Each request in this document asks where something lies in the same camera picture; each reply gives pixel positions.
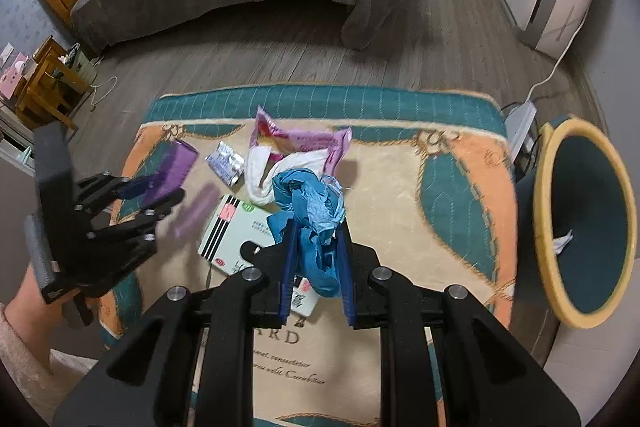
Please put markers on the wooden stool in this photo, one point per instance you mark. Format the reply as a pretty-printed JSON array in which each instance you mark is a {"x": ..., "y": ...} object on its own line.
[{"x": 47, "y": 92}]

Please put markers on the teal bin with yellow rim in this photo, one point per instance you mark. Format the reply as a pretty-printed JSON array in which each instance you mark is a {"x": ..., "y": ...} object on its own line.
[{"x": 590, "y": 187}]

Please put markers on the teal and peach patterned rug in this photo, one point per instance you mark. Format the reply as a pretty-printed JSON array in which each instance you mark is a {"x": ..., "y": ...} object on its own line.
[{"x": 400, "y": 187}]

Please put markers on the person's left forearm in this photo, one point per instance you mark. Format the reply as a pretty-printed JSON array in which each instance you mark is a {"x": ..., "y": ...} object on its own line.
[{"x": 30, "y": 312}]

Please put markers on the crumpled white paper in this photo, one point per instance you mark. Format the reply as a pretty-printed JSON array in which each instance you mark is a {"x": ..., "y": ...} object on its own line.
[{"x": 561, "y": 243}]

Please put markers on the silver blister pack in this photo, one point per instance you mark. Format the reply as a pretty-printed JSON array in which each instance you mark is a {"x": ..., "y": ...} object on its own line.
[{"x": 225, "y": 162}]

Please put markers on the white drawer unit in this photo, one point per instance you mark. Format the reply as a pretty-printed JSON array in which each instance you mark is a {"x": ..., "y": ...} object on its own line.
[{"x": 15, "y": 142}]

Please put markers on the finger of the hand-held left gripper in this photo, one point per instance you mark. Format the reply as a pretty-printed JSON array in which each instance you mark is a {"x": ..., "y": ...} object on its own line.
[
  {"x": 150, "y": 212},
  {"x": 137, "y": 187}
]

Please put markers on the pink box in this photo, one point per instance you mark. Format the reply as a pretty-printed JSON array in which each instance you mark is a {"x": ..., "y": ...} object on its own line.
[{"x": 12, "y": 77}]

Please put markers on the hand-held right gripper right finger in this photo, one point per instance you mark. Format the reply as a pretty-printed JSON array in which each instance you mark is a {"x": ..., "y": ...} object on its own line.
[{"x": 347, "y": 277}]

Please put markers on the white sock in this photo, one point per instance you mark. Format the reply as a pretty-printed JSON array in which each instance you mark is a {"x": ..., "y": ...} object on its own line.
[{"x": 255, "y": 177}]

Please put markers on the purple packet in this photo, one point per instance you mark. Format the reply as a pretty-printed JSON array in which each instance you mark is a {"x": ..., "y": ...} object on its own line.
[{"x": 175, "y": 167}]

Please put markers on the pink and purple wrapper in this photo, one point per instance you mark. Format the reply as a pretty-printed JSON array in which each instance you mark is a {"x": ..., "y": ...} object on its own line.
[{"x": 295, "y": 139}]

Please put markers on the white and green box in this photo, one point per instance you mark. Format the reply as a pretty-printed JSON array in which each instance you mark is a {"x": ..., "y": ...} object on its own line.
[{"x": 235, "y": 232}]

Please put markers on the blue plastic bag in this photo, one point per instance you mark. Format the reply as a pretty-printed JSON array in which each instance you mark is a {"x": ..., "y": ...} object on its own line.
[{"x": 310, "y": 217}]

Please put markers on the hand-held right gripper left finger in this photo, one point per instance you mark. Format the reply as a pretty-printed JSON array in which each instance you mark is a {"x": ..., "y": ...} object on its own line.
[{"x": 287, "y": 267}]

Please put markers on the white power strip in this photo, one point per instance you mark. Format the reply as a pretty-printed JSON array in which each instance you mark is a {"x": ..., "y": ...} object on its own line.
[{"x": 520, "y": 127}]

